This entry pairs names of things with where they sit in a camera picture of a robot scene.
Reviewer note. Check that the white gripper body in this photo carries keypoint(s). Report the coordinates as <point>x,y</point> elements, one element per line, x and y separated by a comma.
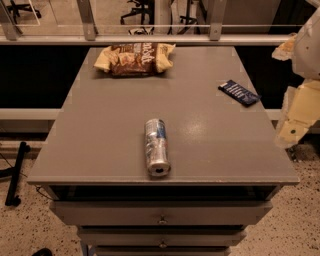
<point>308,50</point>

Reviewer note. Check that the silver blue redbull can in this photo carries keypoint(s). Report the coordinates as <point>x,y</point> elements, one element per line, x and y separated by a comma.
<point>156,148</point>

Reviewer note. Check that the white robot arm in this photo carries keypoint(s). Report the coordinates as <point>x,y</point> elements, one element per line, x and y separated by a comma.
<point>303,49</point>

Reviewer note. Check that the brown chip bag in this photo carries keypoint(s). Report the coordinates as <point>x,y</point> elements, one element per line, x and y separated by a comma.
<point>135,59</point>

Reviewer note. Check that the dark blue snack bar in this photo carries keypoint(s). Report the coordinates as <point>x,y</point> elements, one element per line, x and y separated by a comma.
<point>239,93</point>

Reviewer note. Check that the grey drawer cabinet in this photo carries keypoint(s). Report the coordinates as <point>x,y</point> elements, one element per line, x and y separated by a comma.
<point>219,150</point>

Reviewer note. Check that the black office chair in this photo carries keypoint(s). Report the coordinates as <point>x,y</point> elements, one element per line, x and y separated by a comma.
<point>15,9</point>
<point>143,8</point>

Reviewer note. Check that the top drawer with knob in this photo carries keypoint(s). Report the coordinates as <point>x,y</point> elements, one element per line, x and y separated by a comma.
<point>160,213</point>

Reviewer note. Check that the drawer with knob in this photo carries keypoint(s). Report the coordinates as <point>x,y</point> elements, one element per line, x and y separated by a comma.
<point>160,213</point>
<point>156,237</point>

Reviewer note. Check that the black shoe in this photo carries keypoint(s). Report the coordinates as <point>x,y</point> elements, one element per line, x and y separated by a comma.
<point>43,252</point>

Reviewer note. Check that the metal window railing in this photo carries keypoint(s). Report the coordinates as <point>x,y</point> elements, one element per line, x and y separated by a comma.
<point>181,22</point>

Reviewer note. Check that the black stand leg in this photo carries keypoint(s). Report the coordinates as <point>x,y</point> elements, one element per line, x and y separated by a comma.
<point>12,198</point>

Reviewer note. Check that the black office chair left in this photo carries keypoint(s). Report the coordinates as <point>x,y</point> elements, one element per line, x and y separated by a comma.
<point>15,9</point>

